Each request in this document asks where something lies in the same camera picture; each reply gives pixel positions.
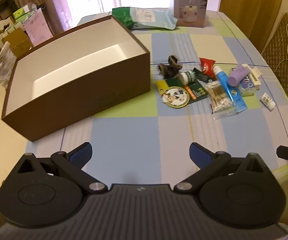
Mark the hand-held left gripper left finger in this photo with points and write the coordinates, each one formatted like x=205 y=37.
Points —
x=80 y=153

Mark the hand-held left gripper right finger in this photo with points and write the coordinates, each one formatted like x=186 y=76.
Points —
x=201 y=155

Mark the small white bottle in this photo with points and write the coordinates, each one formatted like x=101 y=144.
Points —
x=267 y=101

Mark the brown cardboard box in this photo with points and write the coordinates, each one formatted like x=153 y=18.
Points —
x=84 y=97

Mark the cotton swab bag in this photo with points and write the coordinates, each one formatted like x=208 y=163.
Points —
x=217 y=100

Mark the green blister card with jar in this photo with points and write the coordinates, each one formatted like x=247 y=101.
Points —
x=183 y=95

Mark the blue tube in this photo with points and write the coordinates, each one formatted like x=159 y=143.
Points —
x=227 y=90

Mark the clear floss pick box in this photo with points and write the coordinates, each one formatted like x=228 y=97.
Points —
x=247 y=88

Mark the dark green tube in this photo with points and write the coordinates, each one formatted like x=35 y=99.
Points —
x=201 y=76

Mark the white hair claw clip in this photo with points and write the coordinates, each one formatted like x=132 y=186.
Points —
x=256 y=76

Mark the purple tube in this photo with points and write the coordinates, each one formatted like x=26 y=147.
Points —
x=237 y=76

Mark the red candy packet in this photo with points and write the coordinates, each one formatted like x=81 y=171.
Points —
x=207 y=66

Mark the brown hair scrunchie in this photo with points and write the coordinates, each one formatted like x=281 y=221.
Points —
x=170 y=67

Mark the quilted chair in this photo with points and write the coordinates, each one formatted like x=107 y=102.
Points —
x=283 y=60

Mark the clear printed plastic bag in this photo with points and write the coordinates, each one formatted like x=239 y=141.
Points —
x=4 y=65

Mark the plain cardboard box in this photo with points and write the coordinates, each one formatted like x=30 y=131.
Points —
x=19 y=41

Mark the pink paper bag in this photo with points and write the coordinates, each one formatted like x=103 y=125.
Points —
x=37 y=27

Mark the green and blue pouch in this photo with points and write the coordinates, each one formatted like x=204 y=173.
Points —
x=149 y=17

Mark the white product carton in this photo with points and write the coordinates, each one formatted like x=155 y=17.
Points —
x=190 y=7

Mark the green tissue packs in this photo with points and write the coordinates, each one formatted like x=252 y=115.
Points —
x=24 y=12

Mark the mustard curtain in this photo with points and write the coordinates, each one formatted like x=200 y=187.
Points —
x=248 y=5

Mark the pink curtain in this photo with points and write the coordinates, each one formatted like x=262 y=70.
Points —
x=84 y=0

